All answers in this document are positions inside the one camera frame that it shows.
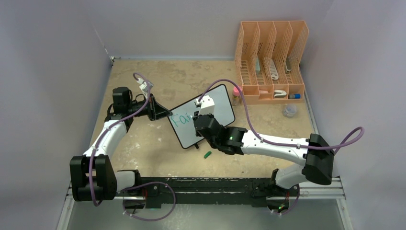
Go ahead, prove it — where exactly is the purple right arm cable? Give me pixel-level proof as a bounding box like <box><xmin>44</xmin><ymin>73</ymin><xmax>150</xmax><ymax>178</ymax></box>
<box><xmin>198</xmin><ymin>79</ymin><xmax>365</xmax><ymax>155</ymax></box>

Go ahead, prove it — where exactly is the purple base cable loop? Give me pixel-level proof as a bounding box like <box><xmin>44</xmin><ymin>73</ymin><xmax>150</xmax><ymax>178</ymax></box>
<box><xmin>122</xmin><ymin>181</ymin><xmax>176</xmax><ymax>223</ymax></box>

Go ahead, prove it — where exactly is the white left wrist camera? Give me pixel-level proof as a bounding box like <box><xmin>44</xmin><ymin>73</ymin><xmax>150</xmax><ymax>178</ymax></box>
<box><xmin>137</xmin><ymin>78</ymin><xmax>154</xmax><ymax>98</ymax></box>

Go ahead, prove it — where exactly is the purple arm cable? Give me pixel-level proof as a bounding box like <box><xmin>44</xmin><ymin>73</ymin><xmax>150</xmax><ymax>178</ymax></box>
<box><xmin>88</xmin><ymin>72</ymin><xmax>152</xmax><ymax>207</ymax></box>
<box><xmin>198</xmin><ymin>79</ymin><xmax>365</xmax><ymax>155</ymax></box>

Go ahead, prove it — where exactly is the peach plastic file organizer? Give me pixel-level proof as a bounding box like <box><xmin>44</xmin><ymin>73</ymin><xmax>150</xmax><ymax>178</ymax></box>
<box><xmin>234</xmin><ymin>21</ymin><xmax>309</xmax><ymax>104</ymax></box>

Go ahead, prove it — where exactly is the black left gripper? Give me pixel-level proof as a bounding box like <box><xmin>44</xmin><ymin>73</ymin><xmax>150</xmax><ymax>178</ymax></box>
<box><xmin>127</xmin><ymin>94</ymin><xmax>172</xmax><ymax>121</ymax></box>

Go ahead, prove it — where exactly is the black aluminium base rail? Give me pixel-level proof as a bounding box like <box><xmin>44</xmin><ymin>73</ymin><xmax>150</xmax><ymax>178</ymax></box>
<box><xmin>114</xmin><ymin>177</ymin><xmax>345</xmax><ymax>212</ymax></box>

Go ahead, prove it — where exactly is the white long tool in organizer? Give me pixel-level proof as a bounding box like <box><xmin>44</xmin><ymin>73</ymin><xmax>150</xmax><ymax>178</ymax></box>
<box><xmin>269</xmin><ymin>59</ymin><xmax>279</xmax><ymax>81</ymax></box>

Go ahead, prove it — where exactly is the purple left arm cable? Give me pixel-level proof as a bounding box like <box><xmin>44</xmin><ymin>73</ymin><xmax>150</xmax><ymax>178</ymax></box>
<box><xmin>88</xmin><ymin>72</ymin><xmax>152</xmax><ymax>207</ymax></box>

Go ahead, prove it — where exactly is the white stapler in organizer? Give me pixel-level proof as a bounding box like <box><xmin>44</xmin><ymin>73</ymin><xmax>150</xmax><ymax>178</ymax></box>
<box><xmin>273</xmin><ymin>90</ymin><xmax>287</xmax><ymax>98</ymax></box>

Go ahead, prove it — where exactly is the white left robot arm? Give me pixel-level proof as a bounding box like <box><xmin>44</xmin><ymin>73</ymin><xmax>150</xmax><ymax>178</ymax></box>
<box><xmin>69</xmin><ymin>87</ymin><xmax>172</xmax><ymax>206</ymax></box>

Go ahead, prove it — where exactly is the clear small plastic jar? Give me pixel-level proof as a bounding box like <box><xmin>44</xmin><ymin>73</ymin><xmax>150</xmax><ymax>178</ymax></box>
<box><xmin>282</xmin><ymin>104</ymin><xmax>298</xmax><ymax>118</ymax></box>

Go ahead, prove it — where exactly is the green marker cap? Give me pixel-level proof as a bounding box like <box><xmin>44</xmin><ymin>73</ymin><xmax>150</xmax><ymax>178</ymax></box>
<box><xmin>204</xmin><ymin>151</ymin><xmax>212</xmax><ymax>159</ymax></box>

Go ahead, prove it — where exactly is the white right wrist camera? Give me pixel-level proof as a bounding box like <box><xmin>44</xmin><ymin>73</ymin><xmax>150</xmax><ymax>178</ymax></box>
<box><xmin>193</xmin><ymin>95</ymin><xmax>215</xmax><ymax>118</ymax></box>

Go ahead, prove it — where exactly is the pink cartoon bottle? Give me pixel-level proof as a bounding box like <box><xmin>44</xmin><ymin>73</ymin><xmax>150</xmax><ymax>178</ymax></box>
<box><xmin>231</xmin><ymin>86</ymin><xmax>241</xmax><ymax>106</ymax></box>

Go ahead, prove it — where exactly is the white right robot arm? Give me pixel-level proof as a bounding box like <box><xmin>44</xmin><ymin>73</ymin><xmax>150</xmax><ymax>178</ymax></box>
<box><xmin>193</xmin><ymin>115</ymin><xmax>334</xmax><ymax>195</ymax></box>

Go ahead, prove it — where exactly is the blue capped item in organizer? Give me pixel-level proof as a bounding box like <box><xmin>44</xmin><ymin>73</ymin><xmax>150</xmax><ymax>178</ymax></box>
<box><xmin>288</xmin><ymin>93</ymin><xmax>301</xmax><ymax>99</ymax></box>

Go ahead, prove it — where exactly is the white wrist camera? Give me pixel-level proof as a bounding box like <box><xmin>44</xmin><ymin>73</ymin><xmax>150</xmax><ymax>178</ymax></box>
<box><xmin>137</xmin><ymin>78</ymin><xmax>154</xmax><ymax>98</ymax></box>
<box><xmin>193</xmin><ymin>95</ymin><xmax>215</xmax><ymax>118</ymax></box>

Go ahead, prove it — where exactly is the grey tool in organizer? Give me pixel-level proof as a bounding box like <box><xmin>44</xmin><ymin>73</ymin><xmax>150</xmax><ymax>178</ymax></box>
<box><xmin>284</xmin><ymin>57</ymin><xmax>292</xmax><ymax>73</ymax></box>

